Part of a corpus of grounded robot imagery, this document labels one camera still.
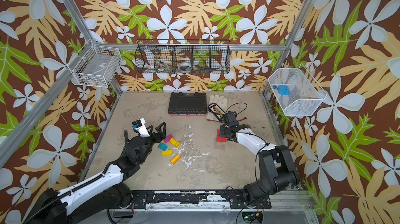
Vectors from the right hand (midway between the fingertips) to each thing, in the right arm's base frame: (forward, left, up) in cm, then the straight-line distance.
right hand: (223, 130), depth 93 cm
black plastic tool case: (+23, +27, -2) cm, 35 cm away
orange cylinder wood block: (-16, +28, -5) cm, 33 cm away
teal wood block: (-8, +37, -4) cm, 38 cm away
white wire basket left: (+25, +73, +29) cm, 82 cm away
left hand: (-4, +35, +15) cm, 39 cm away
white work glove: (+26, -2, -4) cm, 27 cm away
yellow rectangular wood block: (-12, +33, -5) cm, 36 cm away
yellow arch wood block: (-5, +30, -4) cm, 31 cm away
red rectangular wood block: (-4, +1, -5) cm, 6 cm away
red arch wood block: (-1, +3, -1) cm, 4 cm away
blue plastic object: (+14, -33, +20) cm, 41 cm away
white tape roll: (+36, +24, +22) cm, 49 cm away
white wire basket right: (+10, -39, +21) cm, 46 cm away
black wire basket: (+39, +24, +26) cm, 53 cm away
